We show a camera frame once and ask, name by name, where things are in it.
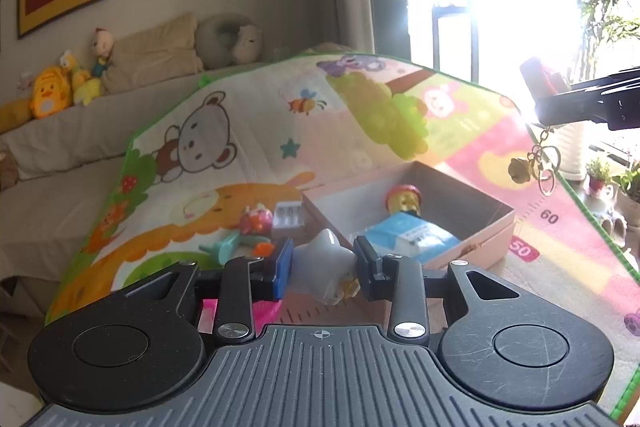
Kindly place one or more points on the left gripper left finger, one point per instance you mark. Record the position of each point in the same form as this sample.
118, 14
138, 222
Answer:
248, 280

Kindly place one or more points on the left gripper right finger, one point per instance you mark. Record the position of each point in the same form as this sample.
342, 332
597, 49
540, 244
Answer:
398, 280

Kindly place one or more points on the orange plastic shell toy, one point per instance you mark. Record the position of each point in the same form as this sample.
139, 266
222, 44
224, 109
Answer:
263, 250

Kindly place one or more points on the teal plastic crank handle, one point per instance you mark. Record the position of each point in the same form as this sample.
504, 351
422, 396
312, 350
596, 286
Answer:
223, 250

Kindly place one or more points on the pink plastic strainer basket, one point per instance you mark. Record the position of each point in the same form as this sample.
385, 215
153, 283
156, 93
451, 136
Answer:
264, 312

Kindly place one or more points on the blue white tissue pack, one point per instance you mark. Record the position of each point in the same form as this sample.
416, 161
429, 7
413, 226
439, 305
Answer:
405, 235

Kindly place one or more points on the pink cat figure toy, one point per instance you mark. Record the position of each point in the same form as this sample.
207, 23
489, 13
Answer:
256, 221

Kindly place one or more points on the white battery charger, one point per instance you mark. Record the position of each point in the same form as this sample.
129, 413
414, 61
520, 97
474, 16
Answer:
288, 220

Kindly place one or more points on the grey star shaped toy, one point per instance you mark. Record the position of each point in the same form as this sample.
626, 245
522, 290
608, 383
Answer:
324, 269

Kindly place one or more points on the red yellow round toy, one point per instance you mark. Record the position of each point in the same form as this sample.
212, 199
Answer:
404, 198

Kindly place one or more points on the gold keychain with bell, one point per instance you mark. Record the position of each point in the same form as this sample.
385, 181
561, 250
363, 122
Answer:
541, 164

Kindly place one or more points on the potted plant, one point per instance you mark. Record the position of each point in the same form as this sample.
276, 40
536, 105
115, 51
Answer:
599, 176

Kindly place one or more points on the pink cardboard box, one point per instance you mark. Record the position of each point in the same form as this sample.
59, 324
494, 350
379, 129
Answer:
483, 224

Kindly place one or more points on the colourful cartoon play mat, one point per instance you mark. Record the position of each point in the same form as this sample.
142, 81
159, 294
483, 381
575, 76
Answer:
335, 132

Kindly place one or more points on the beige covered sofa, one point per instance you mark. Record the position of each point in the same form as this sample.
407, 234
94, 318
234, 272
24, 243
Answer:
65, 186

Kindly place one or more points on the beige pillow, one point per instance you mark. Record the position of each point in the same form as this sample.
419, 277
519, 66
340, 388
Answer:
154, 55

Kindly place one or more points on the grey neck pillow plush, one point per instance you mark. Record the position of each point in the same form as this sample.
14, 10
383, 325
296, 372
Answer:
227, 39

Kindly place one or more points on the small yellow plush toy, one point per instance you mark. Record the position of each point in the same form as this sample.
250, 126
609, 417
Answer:
86, 88

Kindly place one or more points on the yellow duck plush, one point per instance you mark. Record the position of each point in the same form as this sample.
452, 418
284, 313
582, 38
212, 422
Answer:
51, 93

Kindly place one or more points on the doll with green clothes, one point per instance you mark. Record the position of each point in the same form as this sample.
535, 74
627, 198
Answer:
102, 47

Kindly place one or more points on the long yellow plush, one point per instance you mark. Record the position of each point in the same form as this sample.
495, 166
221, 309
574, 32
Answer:
15, 114

